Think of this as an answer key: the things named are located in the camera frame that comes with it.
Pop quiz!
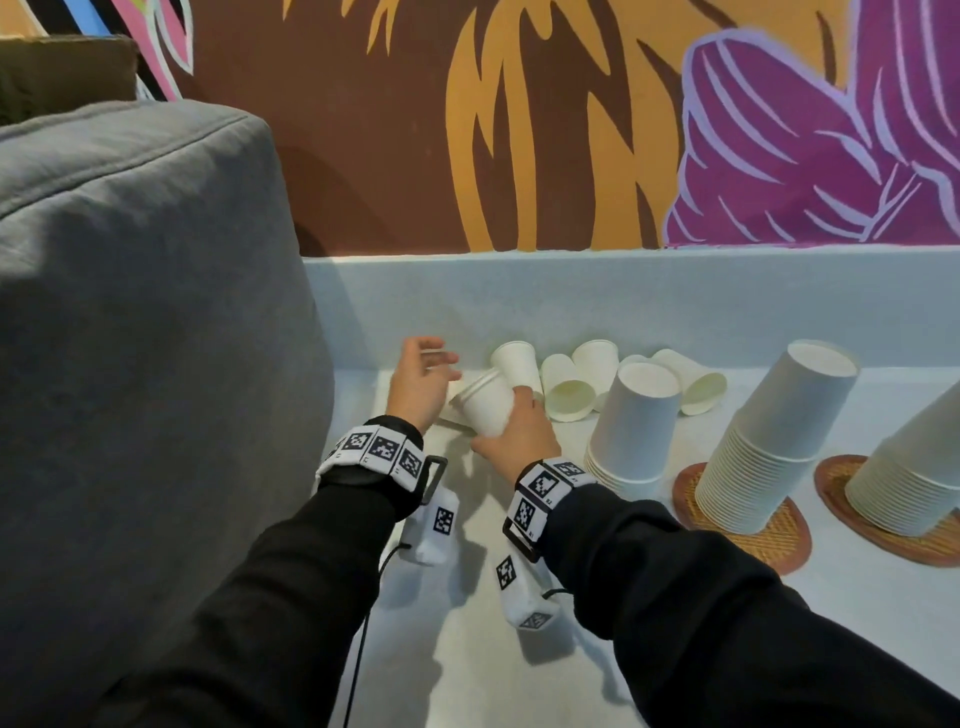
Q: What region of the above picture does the brown cushion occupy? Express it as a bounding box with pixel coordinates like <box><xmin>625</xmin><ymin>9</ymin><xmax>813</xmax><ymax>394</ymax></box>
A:
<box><xmin>0</xmin><ymin>35</ymin><xmax>140</xmax><ymax>125</ymax></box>

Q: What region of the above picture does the person's left forearm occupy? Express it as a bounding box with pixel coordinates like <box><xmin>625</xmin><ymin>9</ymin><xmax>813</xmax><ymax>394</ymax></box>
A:
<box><xmin>89</xmin><ymin>414</ymin><xmax>425</xmax><ymax>728</ymax></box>

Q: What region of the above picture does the person's right forearm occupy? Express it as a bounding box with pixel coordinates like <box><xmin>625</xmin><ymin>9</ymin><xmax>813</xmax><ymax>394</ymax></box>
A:
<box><xmin>517</xmin><ymin>457</ymin><xmax>960</xmax><ymax>728</ymax></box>

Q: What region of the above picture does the single white paper cup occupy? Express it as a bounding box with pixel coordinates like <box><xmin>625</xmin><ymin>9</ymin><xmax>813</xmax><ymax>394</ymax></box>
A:
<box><xmin>449</xmin><ymin>367</ymin><xmax>517</xmax><ymax>439</ymax></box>

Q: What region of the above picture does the nested stack of paper cups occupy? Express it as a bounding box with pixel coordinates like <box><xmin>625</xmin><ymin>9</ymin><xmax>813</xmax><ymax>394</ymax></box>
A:
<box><xmin>584</xmin><ymin>362</ymin><xmax>682</xmax><ymax>502</ymax></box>
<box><xmin>695</xmin><ymin>339</ymin><xmax>860</xmax><ymax>535</ymax></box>
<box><xmin>845</xmin><ymin>382</ymin><xmax>960</xmax><ymax>538</ymax></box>

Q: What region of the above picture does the person's right hand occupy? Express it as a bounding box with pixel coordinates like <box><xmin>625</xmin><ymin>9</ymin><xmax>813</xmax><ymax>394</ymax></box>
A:
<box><xmin>470</xmin><ymin>386</ymin><xmax>562</xmax><ymax>489</ymax></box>

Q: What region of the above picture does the pile of paper cups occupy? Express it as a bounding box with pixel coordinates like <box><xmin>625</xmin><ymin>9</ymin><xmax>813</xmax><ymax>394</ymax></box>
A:
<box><xmin>438</xmin><ymin>339</ymin><xmax>729</xmax><ymax>429</ymax></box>

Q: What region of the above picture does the person's left hand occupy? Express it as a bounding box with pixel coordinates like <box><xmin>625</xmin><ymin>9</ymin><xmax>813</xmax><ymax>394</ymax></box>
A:
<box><xmin>386</xmin><ymin>335</ymin><xmax>463</xmax><ymax>436</ymax></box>

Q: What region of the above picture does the round woven coaster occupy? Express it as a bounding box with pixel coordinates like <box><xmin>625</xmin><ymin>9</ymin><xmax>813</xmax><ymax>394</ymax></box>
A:
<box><xmin>672</xmin><ymin>462</ymin><xmax>813</xmax><ymax>577</ymax></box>
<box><xmin>815</xmin><ymin>453</ymin><xmax>960</xmax><ymax>569</ymax></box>

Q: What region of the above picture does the white marker wristband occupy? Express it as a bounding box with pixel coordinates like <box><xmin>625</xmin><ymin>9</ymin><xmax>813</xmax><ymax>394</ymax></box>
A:
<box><xmin>502</xmin><ymin>457</ymin><xmax>598</xmax><ymax>564</ymax></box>
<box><xmin>314</xmin><ymin>423</ymin><xmax>449</xmax><ymax>505</ymax></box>

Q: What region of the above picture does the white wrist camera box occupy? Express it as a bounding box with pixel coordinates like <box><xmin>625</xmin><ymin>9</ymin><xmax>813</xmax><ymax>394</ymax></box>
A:
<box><xmin>401</xmin><ymin>487</ymin><xmax>460</xmax><ymax>568</ymax></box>
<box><xmin>494</xmin><ymin>553</ymin><xmax>562</xmax><ymax>633</ymax></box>

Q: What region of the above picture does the grey sofa cushion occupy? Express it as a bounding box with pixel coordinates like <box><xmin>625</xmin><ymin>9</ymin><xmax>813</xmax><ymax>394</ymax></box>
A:
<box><xmin>0</xmin><ymin>99</ymin><xmax>335</xmax><ymax>728</ymax></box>

